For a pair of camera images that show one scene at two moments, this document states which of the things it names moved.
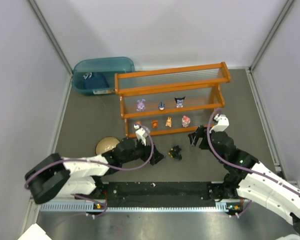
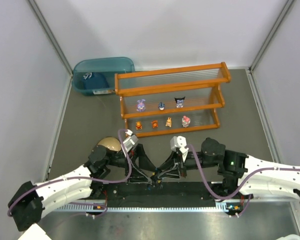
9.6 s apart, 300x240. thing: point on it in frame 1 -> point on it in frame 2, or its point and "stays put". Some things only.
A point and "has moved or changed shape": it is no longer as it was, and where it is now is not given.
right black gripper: [201, 137] -> [178, 163]
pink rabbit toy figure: [186, 121] stays put
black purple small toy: [179, 102] stays put
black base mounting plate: [162, 194] stays put
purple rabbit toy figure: [141, 106] stays put
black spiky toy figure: [175, 152] has moved or changed shape
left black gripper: [151, 152] -> [139, 162]
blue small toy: [161, 106] stays put
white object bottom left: [34, 232] stays put
